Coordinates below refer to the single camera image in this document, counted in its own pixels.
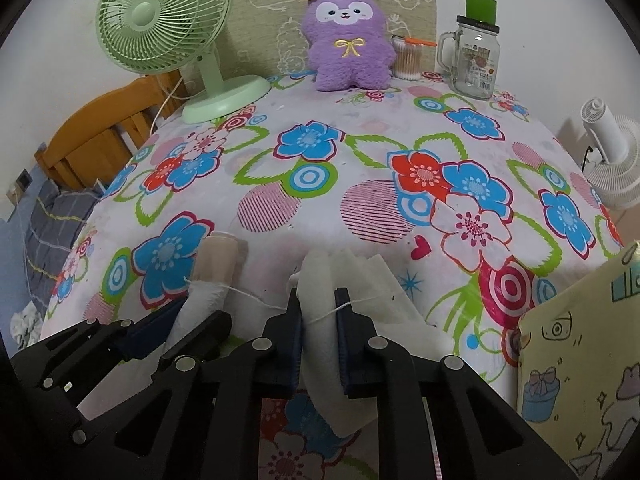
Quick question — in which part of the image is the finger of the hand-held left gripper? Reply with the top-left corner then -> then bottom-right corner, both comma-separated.
20,311 -> 232,480
12,306 -> 177,401

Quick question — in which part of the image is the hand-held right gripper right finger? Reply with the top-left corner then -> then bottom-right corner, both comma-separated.
335,287 -> 581,480

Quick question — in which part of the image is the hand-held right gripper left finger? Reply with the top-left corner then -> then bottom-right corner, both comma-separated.
70,290 -> 307,480

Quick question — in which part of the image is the white string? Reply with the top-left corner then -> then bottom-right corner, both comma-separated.
184,278 -> 352,323

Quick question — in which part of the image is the beige fabric roll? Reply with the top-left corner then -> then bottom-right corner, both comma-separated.
192,231 -> 240,287

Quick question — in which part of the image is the yellow printed storage box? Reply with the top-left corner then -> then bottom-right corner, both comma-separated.
516,241 -> 640,480

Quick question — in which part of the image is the white crumpled cloth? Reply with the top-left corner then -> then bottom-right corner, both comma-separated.
9,309 -> 45,350

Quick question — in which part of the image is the grey plaid bedding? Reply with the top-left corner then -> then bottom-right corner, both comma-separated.
21,179 -> 102,307

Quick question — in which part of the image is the blue bed sheet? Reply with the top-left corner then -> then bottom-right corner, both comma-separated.
4,217 -> 37,321

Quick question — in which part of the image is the wooden bed headboard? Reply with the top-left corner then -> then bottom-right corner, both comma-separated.
34,74 -> 187,194

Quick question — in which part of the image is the floral tablecloth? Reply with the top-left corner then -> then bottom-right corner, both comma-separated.
41,71 -> 627,480

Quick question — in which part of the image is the cotton swab box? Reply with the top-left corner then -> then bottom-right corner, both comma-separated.
391,35 -> 437,82

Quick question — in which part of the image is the purple plush toy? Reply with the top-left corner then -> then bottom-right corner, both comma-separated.
299,0 -> 397,93

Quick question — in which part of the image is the green desk fan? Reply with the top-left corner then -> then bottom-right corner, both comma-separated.
95,0 -> 274,125

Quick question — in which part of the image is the glass jar mug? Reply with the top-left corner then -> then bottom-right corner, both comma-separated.
436,15 -> 502,100

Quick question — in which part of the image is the white fan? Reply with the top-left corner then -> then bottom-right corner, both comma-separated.
579,96 -> 640,212

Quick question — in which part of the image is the green plastic piece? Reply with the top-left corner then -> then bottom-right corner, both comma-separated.
464,0 -> 499,24

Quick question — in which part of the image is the white fan cable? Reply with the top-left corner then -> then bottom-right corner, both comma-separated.
146,71 -> 185,137

